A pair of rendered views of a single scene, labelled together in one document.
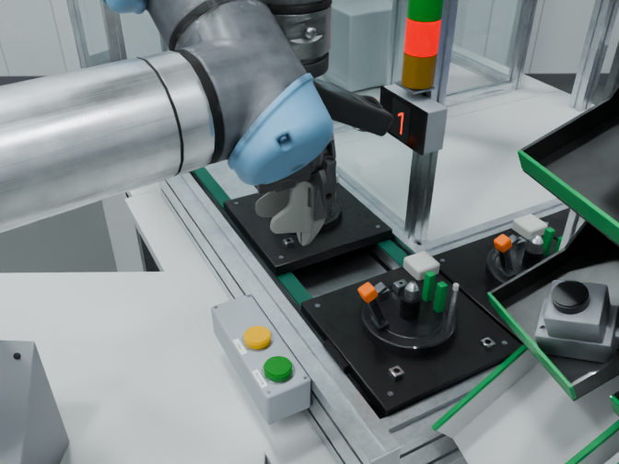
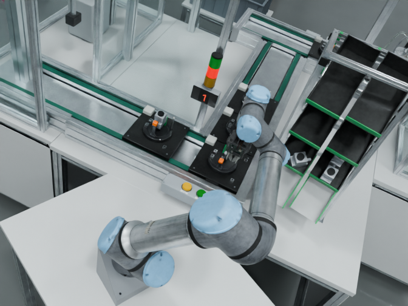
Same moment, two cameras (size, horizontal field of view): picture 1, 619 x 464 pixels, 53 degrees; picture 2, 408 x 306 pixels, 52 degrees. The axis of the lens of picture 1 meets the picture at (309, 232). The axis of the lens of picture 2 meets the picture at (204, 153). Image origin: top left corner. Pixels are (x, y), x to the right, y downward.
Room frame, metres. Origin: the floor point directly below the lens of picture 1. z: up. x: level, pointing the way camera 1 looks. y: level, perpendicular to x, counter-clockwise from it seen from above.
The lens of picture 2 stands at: (-0.04, 0.95, 2.38)
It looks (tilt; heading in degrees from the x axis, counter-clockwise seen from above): 46 degrees down; 307
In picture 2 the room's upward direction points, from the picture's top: 18 degrees clockwise
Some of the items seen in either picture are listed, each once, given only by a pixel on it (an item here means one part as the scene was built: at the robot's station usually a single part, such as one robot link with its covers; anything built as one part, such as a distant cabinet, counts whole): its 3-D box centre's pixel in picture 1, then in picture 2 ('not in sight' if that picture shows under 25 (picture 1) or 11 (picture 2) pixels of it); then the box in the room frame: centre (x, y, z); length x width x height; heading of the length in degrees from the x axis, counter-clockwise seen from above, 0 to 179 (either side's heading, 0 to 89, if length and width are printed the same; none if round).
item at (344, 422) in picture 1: (246, 280); (153, 166); (0.86, 0.11, 0.91); 0.89 x 0.06 x 0.11; 28
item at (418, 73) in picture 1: (418, 68); (210, 79); (0.91, -0.17, 1.28); 0.05 x 0.05 x 0.05
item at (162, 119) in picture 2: not in sight; (161, 116); (0.99, 0.00, 1.06); 0.08 x 0.04 x 0.07; 118
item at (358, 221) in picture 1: (305, 218); (156, 133); (0.99, 0.01, 0.96); 0.24 x 0.24 x 0.02; 28
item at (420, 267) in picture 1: (410, 302); (224, 156); (0.69, -0.15, 1.01); 0.24 x 0.24 x 0.13; 28
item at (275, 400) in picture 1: (258, 353); (185, 191); (0.66, 0.08, 0.93); 0.21 x 0.07 x 0.06; 28
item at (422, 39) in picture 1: (422, 35); (212, 70); (0.91, -0.17, 1.33); 0.05 x 0.05 x 0.05
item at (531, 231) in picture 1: (533, 254); (241, 125); (0.80, -0.36, 1.01); 0.24 x 0.24 x 0.13; 28
